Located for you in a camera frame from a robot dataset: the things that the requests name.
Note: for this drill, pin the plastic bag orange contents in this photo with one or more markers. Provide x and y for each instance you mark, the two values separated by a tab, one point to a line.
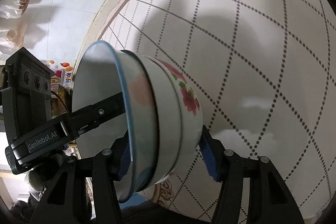
12	35

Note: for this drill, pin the white bowl with hearts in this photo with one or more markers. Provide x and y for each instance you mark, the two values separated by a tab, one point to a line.
104	72

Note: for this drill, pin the white bowl red flowers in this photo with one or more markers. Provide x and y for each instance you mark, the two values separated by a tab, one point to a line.
191	111

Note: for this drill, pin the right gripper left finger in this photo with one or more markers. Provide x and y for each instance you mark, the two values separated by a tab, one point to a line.
114	161

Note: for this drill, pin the white bowl dark rim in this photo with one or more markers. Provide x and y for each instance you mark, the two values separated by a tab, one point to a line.
168	120

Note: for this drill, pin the colourful wall stickers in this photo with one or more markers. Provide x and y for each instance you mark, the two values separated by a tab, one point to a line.
63	72

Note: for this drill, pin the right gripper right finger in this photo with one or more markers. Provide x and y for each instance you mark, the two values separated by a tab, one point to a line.
222	164

